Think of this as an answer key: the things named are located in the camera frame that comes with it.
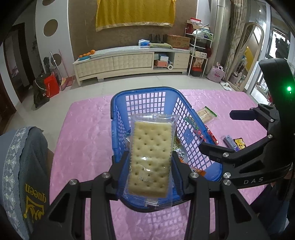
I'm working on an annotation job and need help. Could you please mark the blue tissue box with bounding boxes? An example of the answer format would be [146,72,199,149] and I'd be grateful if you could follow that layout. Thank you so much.
[138,39,150,47]

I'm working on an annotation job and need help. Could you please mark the oranges on blue plate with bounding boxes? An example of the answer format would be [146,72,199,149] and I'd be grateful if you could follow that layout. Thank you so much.
[79,49,96,61]

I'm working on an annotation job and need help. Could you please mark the black bag on floor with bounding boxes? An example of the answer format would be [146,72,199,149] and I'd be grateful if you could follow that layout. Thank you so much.
[32,73,50,109]

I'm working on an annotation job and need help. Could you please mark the blue plastic basket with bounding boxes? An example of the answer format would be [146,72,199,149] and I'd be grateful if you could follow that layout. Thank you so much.
[110,87,222,212]

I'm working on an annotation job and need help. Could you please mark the green edged cracker pack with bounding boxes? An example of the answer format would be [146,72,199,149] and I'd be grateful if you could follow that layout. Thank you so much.
[197,106,218,124]

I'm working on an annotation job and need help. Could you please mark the white slippers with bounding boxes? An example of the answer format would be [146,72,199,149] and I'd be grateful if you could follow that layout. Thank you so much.
[220,81,232,91]

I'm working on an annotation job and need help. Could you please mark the orange chips packet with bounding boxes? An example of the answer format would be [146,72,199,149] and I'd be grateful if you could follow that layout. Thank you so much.
[180,157,206,176]

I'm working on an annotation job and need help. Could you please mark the standing air conditioner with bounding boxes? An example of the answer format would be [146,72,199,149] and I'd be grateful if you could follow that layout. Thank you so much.
[206,0,231,74]

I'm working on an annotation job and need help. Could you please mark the pink quilted table cover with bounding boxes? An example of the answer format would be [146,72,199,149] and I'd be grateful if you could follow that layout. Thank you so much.
[49,90,266,239]

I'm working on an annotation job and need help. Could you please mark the white metal shelf rack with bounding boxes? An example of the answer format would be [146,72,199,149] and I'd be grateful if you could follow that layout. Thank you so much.
[185,18,214,76]

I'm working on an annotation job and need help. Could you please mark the arched floor mirror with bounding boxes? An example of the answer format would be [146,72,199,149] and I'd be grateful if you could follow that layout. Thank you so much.
[228,22,265,92]

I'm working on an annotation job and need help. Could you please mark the purple gum pack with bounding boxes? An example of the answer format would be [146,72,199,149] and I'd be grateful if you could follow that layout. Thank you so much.
[223,135,240,152]

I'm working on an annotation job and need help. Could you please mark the clear cracker pack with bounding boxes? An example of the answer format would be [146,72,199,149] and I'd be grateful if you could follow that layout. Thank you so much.
[123,113,179,212]

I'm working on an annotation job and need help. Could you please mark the pink tote bag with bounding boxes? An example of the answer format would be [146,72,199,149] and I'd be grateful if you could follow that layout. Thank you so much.
[207,64,225,83]

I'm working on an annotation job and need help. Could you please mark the cream tv cabinet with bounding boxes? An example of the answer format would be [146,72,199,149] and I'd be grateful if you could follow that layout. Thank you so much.
[73,46,190,85]

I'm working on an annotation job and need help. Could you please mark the yellow cloth covered television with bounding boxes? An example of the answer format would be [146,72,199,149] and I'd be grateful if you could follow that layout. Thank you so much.
[96,0,176,32]

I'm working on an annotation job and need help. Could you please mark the green folded cloth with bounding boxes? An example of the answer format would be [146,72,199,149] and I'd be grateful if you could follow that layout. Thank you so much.
[149,42,173,49]

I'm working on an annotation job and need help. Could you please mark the red shopping bag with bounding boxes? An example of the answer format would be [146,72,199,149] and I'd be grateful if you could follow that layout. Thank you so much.
[44,74,60,98]

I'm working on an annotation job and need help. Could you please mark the red snack packet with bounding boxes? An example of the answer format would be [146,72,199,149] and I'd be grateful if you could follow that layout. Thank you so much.
[205,126,219,145]

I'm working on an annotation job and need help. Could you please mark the cardboard box on cabinet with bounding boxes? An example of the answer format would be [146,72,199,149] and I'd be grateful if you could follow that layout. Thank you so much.
[166,35,190,49]

